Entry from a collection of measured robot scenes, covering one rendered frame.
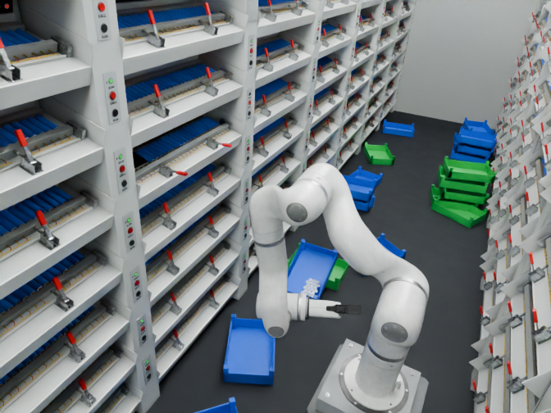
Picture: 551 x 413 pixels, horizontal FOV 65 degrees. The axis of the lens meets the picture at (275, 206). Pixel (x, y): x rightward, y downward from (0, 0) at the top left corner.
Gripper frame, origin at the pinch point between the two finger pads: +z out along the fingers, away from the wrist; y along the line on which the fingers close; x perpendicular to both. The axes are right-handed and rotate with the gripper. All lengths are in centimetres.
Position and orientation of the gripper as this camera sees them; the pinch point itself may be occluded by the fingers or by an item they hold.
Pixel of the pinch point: (357, 310)
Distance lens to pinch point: 143.0
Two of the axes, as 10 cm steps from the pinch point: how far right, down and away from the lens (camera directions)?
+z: 10.0, 0.4, -0.9
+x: 0.6, -9.7, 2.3
